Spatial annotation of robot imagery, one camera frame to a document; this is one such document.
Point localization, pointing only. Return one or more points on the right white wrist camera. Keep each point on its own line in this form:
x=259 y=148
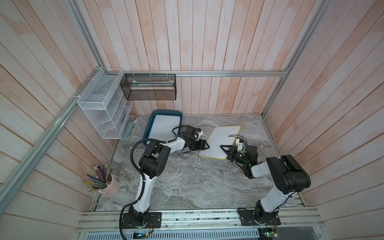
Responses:
x=241 y=144

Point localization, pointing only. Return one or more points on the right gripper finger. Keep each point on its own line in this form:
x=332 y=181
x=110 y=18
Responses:
x=227 y=148
x=230 y=155

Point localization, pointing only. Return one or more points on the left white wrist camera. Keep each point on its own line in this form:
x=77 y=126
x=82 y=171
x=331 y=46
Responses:
x=198 y=133

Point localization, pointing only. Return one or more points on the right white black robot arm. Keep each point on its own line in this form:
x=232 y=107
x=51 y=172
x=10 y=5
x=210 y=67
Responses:
x=288 y=176

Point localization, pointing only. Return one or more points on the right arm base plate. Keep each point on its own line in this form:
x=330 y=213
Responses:
x=247 y=217

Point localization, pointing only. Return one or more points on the blue-framed whiteboard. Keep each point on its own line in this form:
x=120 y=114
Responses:
x=162 y=126

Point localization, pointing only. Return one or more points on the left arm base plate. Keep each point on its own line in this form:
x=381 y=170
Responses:
x=153 y=219

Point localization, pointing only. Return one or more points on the yellow-framed whiteboard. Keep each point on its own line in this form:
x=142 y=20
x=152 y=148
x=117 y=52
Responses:
x=219 y=136

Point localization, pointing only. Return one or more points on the pencil cup with pencils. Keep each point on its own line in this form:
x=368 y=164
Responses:
x=105 y=182

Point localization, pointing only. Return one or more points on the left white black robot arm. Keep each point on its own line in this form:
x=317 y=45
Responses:
x=154 y=159

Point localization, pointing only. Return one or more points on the white wire mesh shelf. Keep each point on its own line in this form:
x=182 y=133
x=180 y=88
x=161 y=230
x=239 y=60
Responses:
x=104 y=103

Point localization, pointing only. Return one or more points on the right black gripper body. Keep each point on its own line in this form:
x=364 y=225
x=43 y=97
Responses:
x=239 y=157

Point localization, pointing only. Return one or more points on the black mesh basket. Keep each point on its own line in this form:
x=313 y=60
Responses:
x=149 y=87

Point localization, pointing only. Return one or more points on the aluminium mounting rail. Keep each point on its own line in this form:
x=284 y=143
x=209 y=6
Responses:
x=297 y=223

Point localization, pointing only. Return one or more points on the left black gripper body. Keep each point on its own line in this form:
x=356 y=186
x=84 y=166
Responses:
x=195 y=144

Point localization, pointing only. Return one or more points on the teal plastic storage box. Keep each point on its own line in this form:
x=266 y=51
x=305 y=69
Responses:
x=160 y=112

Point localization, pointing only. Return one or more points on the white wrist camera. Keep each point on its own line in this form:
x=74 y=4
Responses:
x=241 y=144
x=198 y=133

